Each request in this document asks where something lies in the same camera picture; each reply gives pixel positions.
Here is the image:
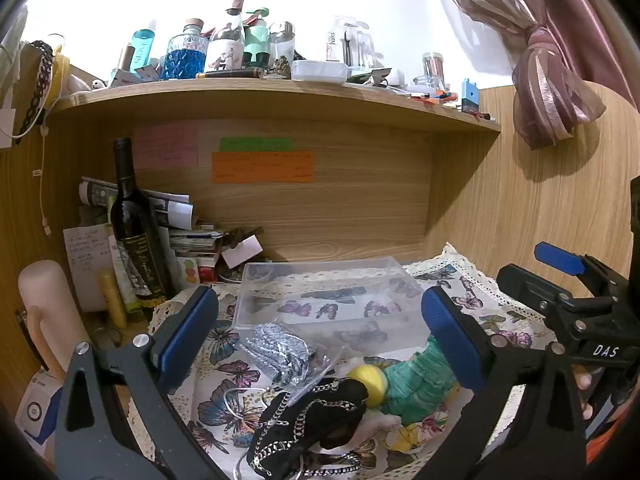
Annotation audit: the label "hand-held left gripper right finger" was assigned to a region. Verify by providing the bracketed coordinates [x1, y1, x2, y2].
[420, 285, 588, 480]

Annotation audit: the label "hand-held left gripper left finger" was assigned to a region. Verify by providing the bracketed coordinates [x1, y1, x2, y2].
[54, 285, 231, 480]

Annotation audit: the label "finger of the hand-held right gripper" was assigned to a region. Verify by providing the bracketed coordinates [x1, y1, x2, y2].
[534, 241, 623, 291]
[496, 263, 626, 333]

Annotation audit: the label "green knitted cloth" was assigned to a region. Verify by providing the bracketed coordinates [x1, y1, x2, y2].
[384, 335, 460, 427]

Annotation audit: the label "clear plastic storage box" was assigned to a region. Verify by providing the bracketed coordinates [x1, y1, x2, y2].
[234, 256, 432, 343]

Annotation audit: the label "black cloth with metal chains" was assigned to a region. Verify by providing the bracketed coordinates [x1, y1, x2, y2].
[246, 377, 371, 480]

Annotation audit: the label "person's right hand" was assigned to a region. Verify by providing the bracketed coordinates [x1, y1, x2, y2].
[574, 366, 598, 421]

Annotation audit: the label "card with coloured dots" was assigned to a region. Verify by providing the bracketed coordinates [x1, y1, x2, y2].
[177, 257, 201, 292]

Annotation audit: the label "stack of booklets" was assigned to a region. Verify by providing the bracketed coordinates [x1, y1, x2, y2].
[167, 226, 227, 262]

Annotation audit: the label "yellow tube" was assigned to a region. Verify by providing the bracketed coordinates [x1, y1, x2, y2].
[97, 268, 129, 329]

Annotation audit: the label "butterfly print tablecloth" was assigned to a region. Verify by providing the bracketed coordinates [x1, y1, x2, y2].
[149, 242, 557, 480]

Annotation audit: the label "white card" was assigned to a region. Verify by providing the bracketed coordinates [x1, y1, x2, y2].
[221, 236, 265, 269]

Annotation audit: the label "yellow ball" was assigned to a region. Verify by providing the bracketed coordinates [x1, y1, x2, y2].
[348, 364, 389, 407]

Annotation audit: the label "silver glitter scrunchie in bag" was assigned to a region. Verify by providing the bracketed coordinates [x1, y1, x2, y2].
[234, 321, 343, 393]

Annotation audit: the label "metal bangle rings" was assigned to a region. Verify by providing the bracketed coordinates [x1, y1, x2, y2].
[221, 384, 273, 432]

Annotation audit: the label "dark wine bottle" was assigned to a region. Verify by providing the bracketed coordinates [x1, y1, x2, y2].
[109, 137, 169, 311]

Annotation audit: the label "yellow floral cloth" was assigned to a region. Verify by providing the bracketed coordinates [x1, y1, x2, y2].
[381, 421, 443, 455]

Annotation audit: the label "handwritten white paper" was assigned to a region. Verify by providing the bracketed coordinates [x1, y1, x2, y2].
[63, 224, 117, 312]

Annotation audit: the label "rolled newspaper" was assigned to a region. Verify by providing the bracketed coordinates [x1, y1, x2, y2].
[78, 175, 195, 231]

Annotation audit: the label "pale pink cylinder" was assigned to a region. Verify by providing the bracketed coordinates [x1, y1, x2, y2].
[18, 259, 92, 382]

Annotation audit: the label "orange paper note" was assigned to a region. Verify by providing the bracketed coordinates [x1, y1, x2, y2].
[211, 150, 316, 185]

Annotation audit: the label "white box with blue circle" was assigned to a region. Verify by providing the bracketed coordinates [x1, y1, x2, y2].
[14, 369, 67, 447]

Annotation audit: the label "pink paper note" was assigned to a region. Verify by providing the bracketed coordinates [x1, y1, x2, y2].
[133, 122, 200, 170]

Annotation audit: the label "small blue box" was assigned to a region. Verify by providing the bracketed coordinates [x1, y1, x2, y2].
[460, 78, 480, 114]

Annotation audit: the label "green paper note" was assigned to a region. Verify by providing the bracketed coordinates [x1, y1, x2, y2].
[219, 137, 294, 153]

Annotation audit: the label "pink curtain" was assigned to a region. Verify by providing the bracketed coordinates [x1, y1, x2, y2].
[422, 0, 609, 151]

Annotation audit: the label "glass jar with copper contents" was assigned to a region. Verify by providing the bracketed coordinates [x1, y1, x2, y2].
[414, 51, 447, 89]

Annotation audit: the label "wooden shelf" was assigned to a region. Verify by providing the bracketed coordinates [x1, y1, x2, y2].
[44, 76, 502, 273]

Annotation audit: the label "dark brown pen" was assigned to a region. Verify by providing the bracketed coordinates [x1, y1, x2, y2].
[195, 68, 264, 80]

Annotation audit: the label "glass bottle with blue liquid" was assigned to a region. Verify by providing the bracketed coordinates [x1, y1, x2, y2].
[161, 18, 210, 81]

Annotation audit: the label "light blue bottle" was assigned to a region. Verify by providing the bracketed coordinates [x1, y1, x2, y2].
[130, 26, 157, 74]

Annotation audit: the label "clear bottle with white label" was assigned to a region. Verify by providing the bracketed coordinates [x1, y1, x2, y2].
[204, 0, 247, 74]

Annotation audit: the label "clear lidded plastic container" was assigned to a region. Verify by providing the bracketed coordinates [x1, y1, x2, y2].
[291, 59, 350, 83]

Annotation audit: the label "black lace headband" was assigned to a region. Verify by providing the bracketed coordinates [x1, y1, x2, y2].
[18, 39, 55, 139]

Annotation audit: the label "mint green spray bottle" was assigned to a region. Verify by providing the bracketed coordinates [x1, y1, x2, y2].
[243, 7, 271, 69]

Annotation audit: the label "glass jar with silver lid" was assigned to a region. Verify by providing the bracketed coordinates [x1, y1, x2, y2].
[268, 20, 296, 69]

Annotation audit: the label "clear plastic packaging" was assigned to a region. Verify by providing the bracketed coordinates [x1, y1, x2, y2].
[327, 15, 376, 69]

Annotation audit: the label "white cable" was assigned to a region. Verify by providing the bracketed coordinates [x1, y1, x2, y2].
[39, 109, 53, 237]

